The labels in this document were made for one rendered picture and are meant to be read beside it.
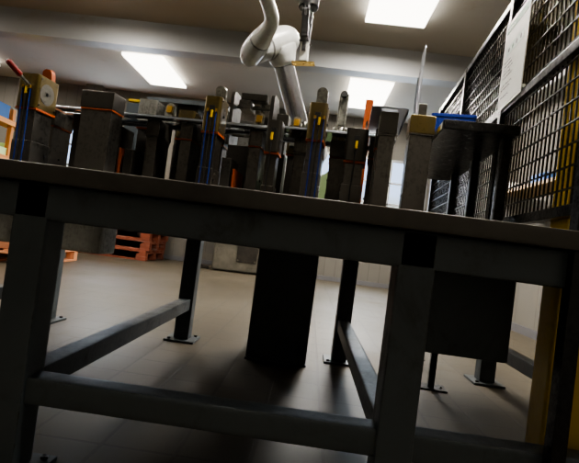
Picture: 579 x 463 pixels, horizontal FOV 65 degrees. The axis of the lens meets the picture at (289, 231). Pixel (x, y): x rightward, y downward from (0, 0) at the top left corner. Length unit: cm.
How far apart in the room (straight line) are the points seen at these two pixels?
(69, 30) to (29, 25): 50
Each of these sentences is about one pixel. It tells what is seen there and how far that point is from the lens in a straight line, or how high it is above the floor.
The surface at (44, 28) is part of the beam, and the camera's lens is 677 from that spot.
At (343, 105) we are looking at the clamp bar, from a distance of 190.
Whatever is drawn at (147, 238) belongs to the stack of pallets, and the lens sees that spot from 765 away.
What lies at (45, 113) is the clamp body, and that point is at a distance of 186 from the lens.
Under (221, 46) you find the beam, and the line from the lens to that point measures 594.
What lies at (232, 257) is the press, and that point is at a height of 24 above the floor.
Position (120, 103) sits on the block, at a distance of 176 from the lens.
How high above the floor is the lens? 60
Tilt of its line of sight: 1 degrees up
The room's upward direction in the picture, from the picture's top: 7 degrees clockwise
